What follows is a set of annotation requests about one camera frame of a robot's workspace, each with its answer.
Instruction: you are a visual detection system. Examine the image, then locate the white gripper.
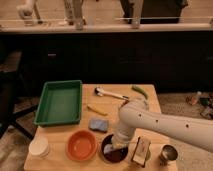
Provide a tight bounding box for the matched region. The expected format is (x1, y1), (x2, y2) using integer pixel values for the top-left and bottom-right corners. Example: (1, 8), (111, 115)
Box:
(111, 121), (134, 149)

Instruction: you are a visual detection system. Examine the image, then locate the purple bowl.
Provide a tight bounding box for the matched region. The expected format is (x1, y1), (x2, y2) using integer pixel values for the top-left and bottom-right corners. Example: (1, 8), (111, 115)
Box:
(101, 134), (128, 163)

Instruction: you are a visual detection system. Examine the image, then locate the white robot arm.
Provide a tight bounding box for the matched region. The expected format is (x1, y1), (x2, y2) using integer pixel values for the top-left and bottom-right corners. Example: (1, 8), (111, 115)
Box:
(112, 98), (213, 153)

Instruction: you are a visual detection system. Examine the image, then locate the orange bowl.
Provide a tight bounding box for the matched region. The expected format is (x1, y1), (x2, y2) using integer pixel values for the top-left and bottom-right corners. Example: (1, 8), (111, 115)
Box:
(65, 130), (98, 162)

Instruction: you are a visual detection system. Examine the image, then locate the blue sponge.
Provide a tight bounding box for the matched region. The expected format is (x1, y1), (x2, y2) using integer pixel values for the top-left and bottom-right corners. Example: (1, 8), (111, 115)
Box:
(89, 119), (109, 132)

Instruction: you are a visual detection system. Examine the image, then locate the brown white box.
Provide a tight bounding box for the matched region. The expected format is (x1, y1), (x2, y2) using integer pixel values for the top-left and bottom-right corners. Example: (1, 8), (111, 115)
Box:
(131, 136), (151, 167)

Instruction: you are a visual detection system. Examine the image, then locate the yellow stick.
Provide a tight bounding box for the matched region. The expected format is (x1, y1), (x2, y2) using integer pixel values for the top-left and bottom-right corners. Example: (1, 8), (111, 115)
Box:
(87, 105), (108, 116)

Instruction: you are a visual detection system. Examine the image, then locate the green pepper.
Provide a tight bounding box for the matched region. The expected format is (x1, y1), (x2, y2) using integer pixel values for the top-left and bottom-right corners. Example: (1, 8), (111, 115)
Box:
(131, 85), (148, 99)

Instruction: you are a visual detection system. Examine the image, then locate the metal cup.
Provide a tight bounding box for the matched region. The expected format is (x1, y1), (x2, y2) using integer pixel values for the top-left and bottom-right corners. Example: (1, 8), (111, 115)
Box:
(159, 145), (178, 165)

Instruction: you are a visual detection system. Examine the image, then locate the green plastic tray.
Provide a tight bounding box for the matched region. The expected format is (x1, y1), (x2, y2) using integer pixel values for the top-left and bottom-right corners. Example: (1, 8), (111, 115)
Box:
(34, 80), (82, 127)

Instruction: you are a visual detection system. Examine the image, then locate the white cup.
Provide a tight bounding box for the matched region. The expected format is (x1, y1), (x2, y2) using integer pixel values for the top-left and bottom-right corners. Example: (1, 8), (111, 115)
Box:
(29, 136), (50, 157)

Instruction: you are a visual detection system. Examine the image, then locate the black office chair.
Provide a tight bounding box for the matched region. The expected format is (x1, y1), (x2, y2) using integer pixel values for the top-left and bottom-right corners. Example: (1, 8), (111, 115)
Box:
(0, 51), (38, 140)

